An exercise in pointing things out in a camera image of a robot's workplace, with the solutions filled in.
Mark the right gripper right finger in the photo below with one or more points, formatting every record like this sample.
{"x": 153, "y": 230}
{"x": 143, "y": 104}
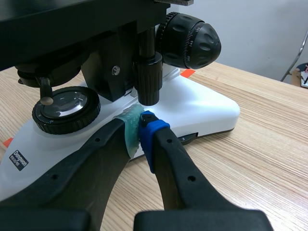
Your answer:
{"x": 173, "y": 173}

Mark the white and black microscope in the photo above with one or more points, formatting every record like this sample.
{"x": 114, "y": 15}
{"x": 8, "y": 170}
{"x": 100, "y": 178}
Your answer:
{"x": 115, "y": 62}

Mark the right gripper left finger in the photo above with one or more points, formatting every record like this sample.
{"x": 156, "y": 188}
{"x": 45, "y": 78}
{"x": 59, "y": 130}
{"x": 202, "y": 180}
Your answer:
{"x": 79, "y": 183}

